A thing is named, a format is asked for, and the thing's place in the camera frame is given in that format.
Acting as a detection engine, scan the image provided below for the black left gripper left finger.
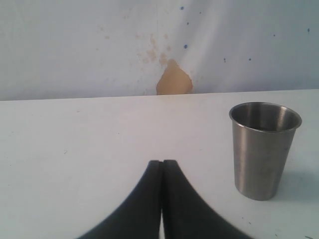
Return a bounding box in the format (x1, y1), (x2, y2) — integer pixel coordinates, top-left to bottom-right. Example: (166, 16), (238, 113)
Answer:
(80, 160), (163, 239)

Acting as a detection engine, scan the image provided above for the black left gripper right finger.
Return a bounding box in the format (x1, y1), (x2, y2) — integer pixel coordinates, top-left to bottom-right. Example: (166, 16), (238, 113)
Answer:
(161, 160), (250, 239)

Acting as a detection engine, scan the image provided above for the stainless steel cup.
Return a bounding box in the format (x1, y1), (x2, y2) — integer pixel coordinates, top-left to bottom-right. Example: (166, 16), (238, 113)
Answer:
(229, 102), (302, 201)

